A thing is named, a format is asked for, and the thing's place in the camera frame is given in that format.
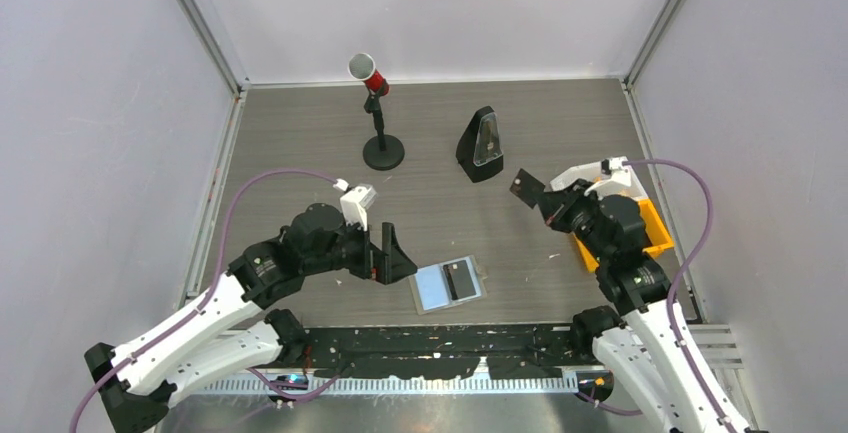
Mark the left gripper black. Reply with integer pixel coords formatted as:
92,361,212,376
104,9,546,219
303,213,416,284

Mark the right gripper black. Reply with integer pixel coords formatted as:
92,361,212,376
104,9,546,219
533,177,610,263

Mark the grey card holder wallet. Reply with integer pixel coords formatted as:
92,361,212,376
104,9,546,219
410,255,487,315

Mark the black credit card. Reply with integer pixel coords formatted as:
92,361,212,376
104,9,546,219
509,168,546,209

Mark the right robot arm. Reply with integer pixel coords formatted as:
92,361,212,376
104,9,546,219
532,179,754,432

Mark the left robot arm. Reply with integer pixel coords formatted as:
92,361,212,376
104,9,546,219
84,203,418,432

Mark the black metronome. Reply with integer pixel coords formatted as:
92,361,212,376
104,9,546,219
455,106,504,183

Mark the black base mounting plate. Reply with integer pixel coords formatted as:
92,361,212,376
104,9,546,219
269,324,615,400

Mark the red microphone on stand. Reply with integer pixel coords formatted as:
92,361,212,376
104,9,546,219
348,53,405,171

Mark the yellow plastic bin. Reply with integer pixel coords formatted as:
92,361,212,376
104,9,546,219
572,197,674,274

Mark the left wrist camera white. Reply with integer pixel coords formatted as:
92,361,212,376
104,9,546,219
333,178,378,231

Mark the aluminium rail frame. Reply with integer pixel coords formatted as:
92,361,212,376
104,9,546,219
139,323,743,398

